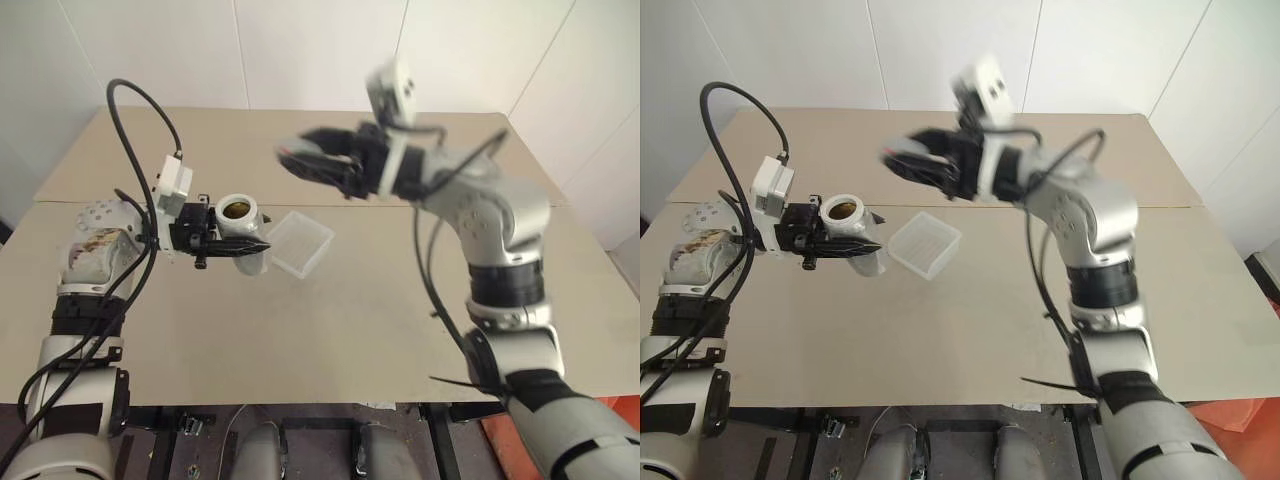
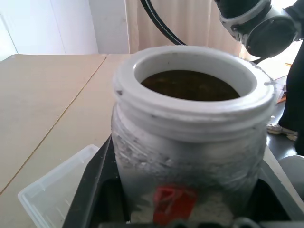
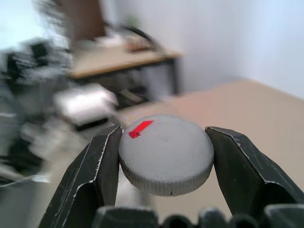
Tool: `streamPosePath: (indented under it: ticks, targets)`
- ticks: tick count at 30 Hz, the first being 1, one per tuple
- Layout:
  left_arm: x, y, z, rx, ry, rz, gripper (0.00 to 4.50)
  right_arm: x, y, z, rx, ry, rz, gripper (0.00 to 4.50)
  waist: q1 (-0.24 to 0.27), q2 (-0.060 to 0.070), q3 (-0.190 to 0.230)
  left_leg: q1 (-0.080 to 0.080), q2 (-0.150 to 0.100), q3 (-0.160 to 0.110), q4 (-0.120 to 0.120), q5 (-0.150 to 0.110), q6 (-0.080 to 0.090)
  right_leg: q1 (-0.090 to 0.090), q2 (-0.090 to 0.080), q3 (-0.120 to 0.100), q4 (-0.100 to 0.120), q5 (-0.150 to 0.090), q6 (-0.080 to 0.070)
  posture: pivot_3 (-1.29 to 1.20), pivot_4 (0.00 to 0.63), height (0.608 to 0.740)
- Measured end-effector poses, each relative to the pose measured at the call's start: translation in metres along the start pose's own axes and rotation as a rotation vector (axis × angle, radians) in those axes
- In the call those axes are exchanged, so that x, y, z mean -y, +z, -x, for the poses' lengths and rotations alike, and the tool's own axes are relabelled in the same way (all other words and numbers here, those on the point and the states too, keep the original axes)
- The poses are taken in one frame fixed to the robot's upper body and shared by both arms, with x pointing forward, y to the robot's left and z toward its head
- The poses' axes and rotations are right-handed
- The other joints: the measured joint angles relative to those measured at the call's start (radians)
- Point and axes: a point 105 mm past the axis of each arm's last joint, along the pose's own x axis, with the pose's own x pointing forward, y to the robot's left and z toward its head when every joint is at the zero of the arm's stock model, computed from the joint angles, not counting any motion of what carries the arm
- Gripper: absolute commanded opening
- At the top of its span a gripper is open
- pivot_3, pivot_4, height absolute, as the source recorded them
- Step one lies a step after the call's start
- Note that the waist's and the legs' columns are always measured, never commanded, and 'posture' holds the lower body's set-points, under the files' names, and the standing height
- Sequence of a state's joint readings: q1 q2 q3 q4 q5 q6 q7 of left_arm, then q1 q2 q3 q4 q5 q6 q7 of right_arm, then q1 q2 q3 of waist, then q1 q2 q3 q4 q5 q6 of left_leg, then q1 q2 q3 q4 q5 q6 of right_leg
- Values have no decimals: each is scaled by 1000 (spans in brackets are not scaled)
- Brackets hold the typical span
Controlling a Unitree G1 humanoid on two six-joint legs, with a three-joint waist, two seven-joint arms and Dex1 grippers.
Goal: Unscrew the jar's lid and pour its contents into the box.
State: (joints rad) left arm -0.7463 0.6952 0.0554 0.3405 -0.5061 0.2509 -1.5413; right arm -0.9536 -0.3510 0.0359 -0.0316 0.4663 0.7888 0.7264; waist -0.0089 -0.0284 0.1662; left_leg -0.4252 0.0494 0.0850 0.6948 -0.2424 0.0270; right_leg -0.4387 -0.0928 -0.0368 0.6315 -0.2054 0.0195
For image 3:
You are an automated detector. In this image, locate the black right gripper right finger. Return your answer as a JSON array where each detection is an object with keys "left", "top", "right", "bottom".
[{"left": 205, "top": 126, "right": 304, "bottom": 228}]

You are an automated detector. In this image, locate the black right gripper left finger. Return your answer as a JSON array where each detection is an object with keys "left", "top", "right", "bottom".
[{"left": 38, "top": 125, "right": 123, "bottom": 228}]

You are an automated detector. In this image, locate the white ribbed jar lid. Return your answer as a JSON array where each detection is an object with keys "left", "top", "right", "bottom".
[{"left": 118, "top": 114, "right": 214, "bottom": 197}]

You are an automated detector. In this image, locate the silver robot body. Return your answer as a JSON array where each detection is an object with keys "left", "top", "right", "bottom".
[{"left": 0, "top": 38, "right": 119, "bottom": 186}]

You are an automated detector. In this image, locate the wooden desk with black legs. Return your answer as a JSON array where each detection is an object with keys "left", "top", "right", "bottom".
[{"left": 70, "top": 48, "right": 183, "bottom": 105}]

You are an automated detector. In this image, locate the brown wooden door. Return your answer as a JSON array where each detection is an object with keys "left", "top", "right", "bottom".
[{"left": 62, "top": 0, "right": 106, "bottom": 43}]

